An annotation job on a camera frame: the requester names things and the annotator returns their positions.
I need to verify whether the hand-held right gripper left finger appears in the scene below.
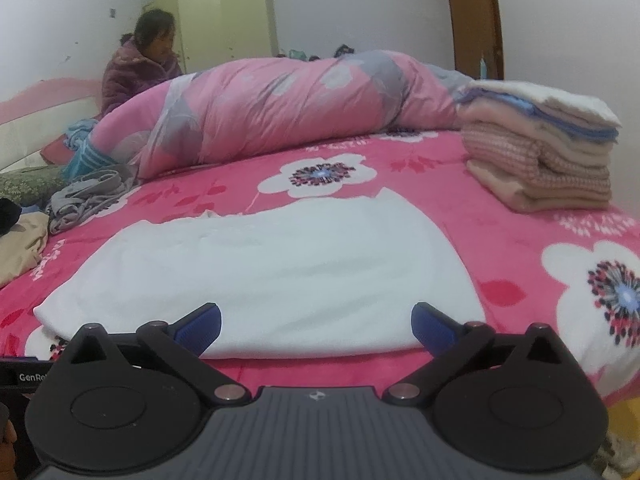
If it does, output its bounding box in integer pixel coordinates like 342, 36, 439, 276
67, 302, 249, 404

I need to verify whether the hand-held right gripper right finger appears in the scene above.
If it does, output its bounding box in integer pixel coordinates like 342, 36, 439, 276
387, 302, 568, 406

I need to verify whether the white shirt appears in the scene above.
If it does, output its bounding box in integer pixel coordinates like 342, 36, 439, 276
34, 187, 486, 361

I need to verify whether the pink floral bed blanket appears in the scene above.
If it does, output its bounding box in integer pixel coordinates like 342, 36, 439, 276
0, 127, 640, 411

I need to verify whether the beige crumpled garment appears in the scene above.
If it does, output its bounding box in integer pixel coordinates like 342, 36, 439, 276
0, 210, 49, 288

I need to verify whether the black cloth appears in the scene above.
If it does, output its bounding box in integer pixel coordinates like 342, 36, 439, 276
0, 199, 22, 236

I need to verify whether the beige folded cloth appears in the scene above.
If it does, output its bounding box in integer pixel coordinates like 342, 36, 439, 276
467, 160, 614, 214

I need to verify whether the grey crumpled garment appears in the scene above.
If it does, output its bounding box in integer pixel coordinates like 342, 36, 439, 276
45, 169, 136, 233

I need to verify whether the green patterned pillow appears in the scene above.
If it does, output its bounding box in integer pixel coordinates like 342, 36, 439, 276
0, 167, 68, 206

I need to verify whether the pink houndstooth folded garment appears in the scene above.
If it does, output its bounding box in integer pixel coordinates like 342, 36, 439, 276
460, 125, 614, 202

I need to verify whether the teal striped cloth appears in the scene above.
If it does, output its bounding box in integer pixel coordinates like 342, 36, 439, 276
67, 140, 116, 181

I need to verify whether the blue crumpled cloth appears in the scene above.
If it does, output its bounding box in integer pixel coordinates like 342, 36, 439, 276
65, 119, 103, 151

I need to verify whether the pink floral rolled quilt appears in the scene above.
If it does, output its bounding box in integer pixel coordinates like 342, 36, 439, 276
87, 50, 473, 181

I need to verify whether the pink white headboard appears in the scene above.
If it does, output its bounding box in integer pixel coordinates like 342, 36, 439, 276
0, 77, 103, 173

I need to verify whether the light blue folded cloth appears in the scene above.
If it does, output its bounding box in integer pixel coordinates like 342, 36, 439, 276
465, 97, 619, 145

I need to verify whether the cream folded fleece cloth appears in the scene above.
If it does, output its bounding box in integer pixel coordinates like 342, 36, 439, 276
470, 80, 622, 129

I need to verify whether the yellow wardrobe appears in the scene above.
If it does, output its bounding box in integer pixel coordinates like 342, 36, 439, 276
142, 0, 281, 76

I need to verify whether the brown wooden door frame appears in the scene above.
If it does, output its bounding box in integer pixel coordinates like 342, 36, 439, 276
442, 0, 506, 81

